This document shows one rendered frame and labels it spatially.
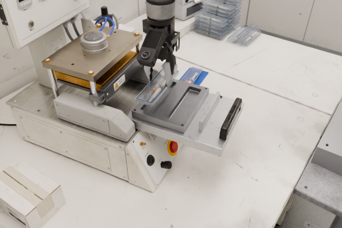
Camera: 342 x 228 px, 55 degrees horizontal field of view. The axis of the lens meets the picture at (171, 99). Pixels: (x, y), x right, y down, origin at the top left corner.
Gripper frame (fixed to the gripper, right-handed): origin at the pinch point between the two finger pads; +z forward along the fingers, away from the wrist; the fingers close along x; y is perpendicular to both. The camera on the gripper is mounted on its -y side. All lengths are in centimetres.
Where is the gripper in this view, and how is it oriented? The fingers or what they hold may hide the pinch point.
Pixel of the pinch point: (158, 82)
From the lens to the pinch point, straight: 97.2
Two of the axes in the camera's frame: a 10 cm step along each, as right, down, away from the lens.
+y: 4.2, -5.6, 7.1
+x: -9.1, -2.6, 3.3
